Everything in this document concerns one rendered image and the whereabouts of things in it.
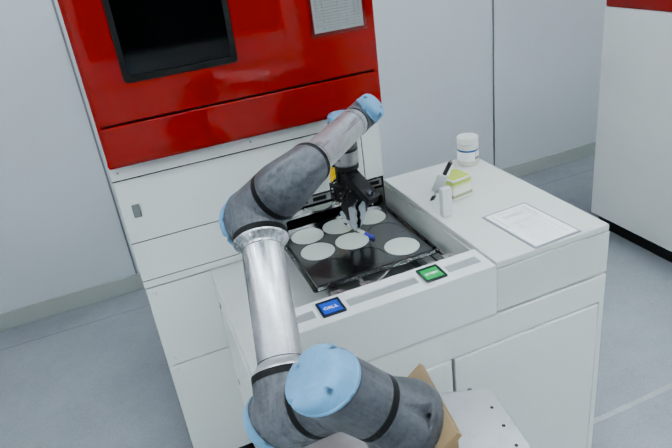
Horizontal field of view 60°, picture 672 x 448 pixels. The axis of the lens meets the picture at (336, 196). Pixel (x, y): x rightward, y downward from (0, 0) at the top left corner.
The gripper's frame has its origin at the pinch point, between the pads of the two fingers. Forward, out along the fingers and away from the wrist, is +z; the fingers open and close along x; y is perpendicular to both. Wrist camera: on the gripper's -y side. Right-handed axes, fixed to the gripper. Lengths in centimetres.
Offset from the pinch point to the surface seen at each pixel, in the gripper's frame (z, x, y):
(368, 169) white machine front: -9.4, -16.9, 13.5
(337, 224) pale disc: 1.7, 1.3, 8.9
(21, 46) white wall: -50, 43, 185
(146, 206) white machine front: -16, 50, 33
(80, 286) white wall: 79, 54, 188
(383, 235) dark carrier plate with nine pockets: 1.8, -3.3, -7.4
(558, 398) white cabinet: 47, -24, -54
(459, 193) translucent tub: -6.9, -24.8, -18.1
